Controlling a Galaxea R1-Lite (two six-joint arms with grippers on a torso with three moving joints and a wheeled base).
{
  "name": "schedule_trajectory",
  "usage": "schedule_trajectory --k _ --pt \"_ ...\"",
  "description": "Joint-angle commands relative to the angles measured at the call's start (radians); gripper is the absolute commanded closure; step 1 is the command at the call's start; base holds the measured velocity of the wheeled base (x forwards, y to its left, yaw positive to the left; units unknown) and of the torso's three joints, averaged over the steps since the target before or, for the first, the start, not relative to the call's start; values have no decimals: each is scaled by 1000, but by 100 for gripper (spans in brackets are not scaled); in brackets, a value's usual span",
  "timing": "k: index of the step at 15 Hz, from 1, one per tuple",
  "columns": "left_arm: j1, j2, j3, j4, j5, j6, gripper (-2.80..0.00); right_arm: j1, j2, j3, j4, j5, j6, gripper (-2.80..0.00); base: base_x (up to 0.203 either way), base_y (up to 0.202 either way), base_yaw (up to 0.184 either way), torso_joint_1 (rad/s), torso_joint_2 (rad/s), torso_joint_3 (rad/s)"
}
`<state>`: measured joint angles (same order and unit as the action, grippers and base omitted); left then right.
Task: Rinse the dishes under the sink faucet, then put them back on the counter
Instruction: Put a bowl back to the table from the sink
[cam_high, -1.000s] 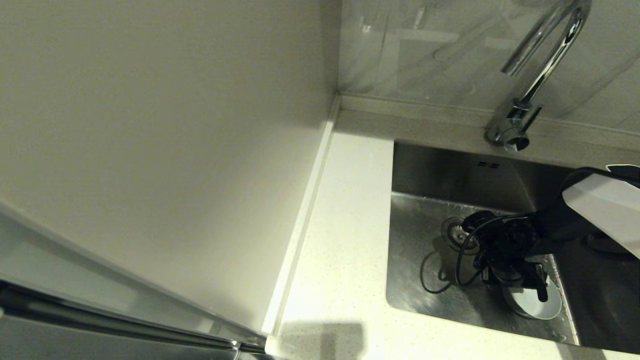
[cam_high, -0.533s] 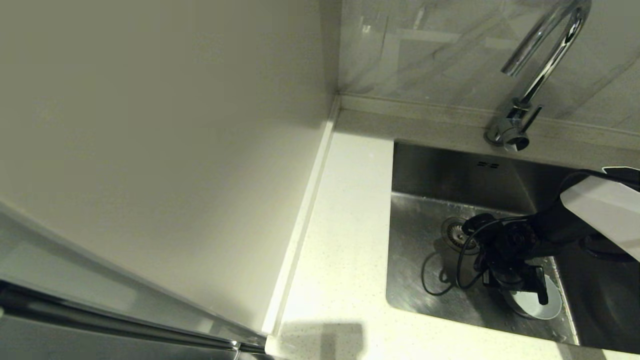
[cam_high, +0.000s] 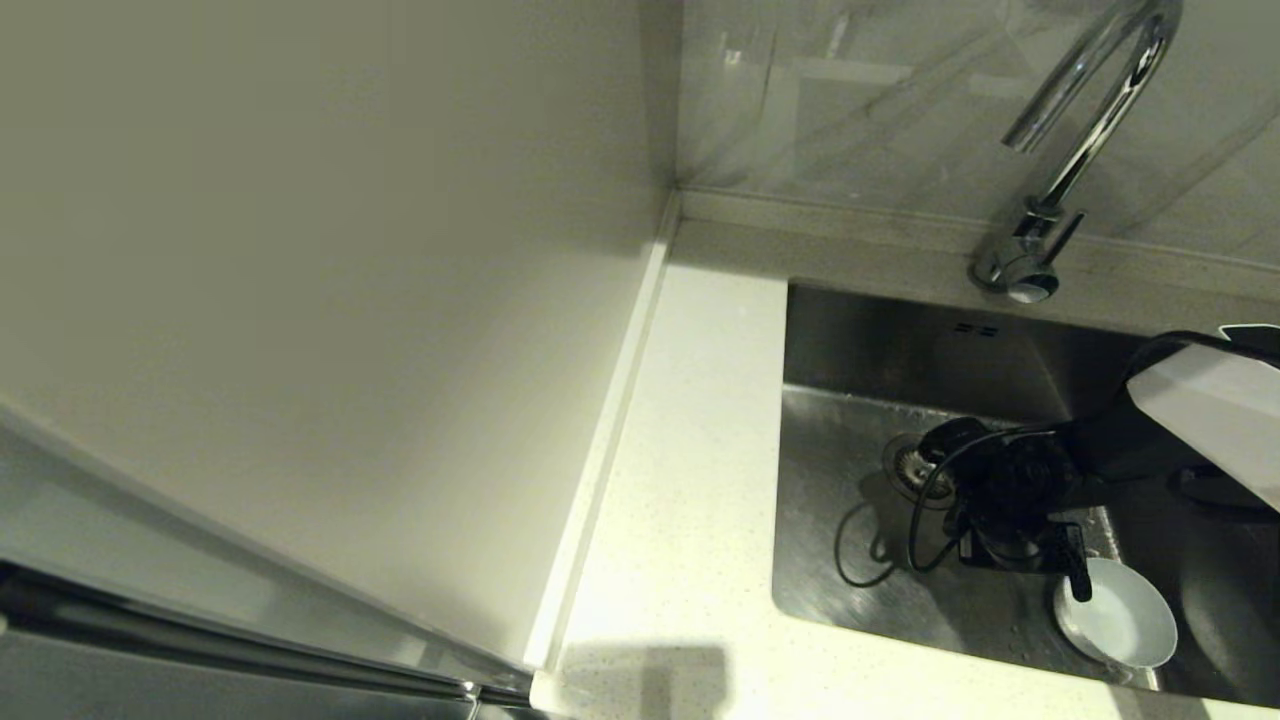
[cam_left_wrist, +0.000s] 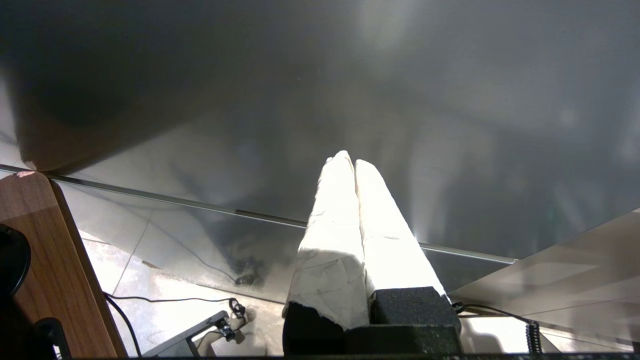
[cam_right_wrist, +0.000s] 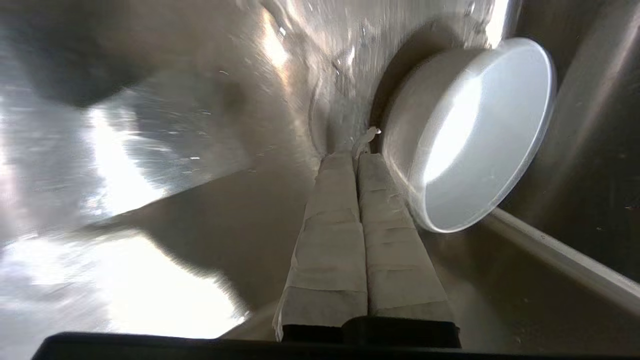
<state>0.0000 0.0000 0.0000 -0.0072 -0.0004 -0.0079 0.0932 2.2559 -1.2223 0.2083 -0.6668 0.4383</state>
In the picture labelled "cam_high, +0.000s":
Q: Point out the stainless steel appliance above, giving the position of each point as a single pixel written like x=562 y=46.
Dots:
x=150 y=680

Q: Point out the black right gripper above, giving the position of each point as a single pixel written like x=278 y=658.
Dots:
x=1015 y=500

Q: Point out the chrome gooseneck faucet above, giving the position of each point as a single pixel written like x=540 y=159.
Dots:
x=1085 y=130

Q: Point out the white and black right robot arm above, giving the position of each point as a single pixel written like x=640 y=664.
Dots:
x=1200 y=420

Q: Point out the stainless steel sink basin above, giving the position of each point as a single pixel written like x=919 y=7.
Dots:
x=830 y=340

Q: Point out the white cabinet side panel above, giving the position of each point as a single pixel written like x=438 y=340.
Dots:
x=300 y=250

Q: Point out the pale blue bowl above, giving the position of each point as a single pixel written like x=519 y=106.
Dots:
x=1125 y=625

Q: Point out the round metal drain strainer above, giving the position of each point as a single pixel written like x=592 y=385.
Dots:
x=905 y=470

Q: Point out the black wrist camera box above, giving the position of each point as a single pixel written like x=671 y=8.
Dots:
x=955 y=440

